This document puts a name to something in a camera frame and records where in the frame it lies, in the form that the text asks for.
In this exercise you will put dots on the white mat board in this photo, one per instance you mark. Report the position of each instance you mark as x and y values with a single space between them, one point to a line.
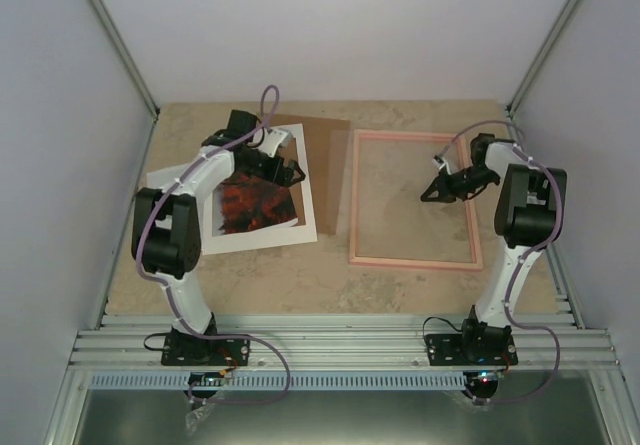
301 232

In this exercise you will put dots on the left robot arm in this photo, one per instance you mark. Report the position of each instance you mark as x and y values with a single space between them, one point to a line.
166 236

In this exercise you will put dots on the white paper sheet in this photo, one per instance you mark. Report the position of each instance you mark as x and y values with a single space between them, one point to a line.
161 180

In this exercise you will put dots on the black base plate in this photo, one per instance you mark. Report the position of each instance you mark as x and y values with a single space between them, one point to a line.
453 349
186 350

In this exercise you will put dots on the clear acrylic sheet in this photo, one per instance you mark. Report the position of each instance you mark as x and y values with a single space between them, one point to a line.
410 200

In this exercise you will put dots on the aluminium rail base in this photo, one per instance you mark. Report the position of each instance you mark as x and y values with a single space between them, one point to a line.
343 343

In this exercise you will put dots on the right corner aluminium post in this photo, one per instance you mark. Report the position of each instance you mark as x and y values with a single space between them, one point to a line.
560 24

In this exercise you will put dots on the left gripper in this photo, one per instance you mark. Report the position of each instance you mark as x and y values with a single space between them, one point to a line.
286 173

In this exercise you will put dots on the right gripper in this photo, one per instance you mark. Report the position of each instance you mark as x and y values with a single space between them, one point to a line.
442 183

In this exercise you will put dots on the pink picture frame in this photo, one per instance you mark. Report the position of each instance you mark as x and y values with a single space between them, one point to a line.
352 205

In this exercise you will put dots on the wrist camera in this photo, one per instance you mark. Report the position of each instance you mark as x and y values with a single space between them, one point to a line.
274 140
441 163

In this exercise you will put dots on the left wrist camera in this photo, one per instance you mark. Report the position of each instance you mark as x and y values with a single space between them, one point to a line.
274 140

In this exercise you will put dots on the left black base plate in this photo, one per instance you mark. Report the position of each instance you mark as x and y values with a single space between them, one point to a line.
186 350

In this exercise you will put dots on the brown backing board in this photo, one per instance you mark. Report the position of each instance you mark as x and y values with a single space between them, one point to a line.
326 144

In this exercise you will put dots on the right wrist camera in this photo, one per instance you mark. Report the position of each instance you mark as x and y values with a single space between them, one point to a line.
441 163

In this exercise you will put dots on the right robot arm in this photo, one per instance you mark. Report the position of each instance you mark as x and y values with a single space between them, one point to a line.
527 219

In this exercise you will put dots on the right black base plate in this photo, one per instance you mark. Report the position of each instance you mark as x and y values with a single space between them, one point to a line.
453 349

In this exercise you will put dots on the blue grey cable duct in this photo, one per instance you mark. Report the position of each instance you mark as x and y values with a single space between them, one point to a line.
278 380

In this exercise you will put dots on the red black photo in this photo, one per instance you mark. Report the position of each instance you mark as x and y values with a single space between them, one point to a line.
245 204

